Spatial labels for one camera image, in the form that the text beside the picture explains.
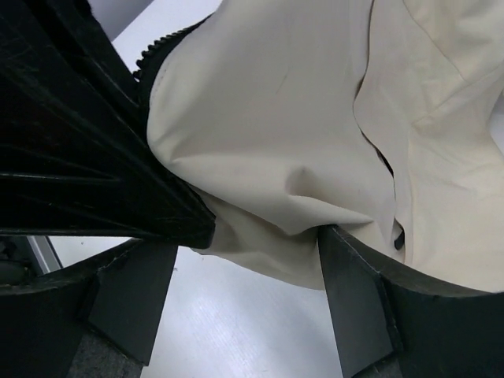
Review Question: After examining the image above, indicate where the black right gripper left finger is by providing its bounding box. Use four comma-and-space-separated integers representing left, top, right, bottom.
1, 239, 177, 377

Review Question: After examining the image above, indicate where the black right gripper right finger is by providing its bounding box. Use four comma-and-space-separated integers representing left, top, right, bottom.
318, 226, 503, 377

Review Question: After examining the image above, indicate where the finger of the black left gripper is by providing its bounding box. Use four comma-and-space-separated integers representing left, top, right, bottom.
1, 1, 215, 249

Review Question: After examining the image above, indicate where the cream jacket with black zipper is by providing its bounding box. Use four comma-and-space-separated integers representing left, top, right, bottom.
135, 1, 503, 292

